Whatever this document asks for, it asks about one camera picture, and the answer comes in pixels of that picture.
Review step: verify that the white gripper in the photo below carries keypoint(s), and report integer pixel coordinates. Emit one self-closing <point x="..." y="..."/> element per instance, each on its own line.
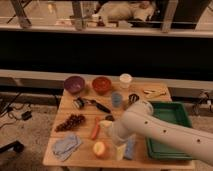
<point x="114" y="130"/>

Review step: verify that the blue grey towel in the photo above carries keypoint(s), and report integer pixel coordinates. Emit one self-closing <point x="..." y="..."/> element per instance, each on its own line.
<point x="63" y="148"/>

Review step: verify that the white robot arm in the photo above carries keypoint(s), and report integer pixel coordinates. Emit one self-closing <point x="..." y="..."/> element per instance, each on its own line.
<point x="138" y="119"/>

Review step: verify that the red bowl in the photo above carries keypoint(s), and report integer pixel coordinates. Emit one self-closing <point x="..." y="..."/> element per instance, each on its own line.
<point x="101" y="85"/>

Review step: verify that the purple bowl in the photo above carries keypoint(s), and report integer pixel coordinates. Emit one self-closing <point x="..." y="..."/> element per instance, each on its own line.
<point x="74" y="84"/>

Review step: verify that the black rectangular bar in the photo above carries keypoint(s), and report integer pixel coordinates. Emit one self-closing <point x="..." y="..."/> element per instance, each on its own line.
<point x="109" y="118"/>

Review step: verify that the red chili pepper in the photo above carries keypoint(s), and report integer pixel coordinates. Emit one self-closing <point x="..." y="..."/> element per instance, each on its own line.
<point x="96" y="129"/>

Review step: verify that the peach fruit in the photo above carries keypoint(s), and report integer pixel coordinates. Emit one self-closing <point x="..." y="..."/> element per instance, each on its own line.
<point x="99" y="149"/>

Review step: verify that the blue sponge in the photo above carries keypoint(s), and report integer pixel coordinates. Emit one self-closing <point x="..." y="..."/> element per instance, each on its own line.
<point x="129" y="148"/>

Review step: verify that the blue plastic cup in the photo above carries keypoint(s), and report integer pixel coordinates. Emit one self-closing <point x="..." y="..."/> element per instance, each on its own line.
<point x="116" y="99"/>

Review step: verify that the wooden table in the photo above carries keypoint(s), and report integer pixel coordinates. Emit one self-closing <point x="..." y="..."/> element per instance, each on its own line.
<point x="84" y="156"/>

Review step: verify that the bunch of dark grapes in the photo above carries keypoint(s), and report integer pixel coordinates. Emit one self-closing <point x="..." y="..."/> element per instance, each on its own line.
<point x="72" y="122"/>

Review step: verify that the white plastic cup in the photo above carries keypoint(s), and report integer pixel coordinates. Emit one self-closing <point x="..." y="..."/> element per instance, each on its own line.
<point x="125" y="80"/>

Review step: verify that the wooden spatula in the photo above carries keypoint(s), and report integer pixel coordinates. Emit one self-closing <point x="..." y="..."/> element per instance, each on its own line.
<point x="153" y="93"/>

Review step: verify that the green plastic tray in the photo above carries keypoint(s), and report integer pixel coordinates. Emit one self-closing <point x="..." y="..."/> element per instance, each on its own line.
<point x="175" y="113"/>

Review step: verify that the black handled peeler tool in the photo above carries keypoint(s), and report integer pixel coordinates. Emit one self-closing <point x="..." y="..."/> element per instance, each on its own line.
<point x="80" y="103"/>

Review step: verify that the black power adapter with cables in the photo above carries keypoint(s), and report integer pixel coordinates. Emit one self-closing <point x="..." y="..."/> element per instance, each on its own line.
<point x="9" y="109"/>

